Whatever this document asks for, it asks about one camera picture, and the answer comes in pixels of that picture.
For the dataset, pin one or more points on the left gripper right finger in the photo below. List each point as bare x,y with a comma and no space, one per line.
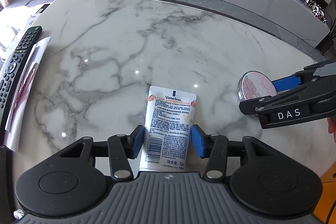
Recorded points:
213,147

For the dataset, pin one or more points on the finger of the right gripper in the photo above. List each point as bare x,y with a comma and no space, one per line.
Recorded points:
313,98
309,73

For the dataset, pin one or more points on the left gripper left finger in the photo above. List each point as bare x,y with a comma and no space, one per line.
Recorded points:
121,148

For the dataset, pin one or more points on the white Vaseline cream tube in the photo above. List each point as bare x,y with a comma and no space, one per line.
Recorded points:
169,117

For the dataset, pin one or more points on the round pink compact tin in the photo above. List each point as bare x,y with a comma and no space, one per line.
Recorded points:
254,84

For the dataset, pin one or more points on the cow pattern box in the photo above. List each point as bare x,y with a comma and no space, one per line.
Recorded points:
318,12

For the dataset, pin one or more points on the orange storage box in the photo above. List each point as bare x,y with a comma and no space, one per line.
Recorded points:
325,210

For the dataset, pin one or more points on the white paper sheets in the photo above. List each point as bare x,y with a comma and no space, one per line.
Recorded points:
21,94

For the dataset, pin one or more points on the black remote control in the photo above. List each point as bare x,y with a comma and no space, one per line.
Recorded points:
13,70

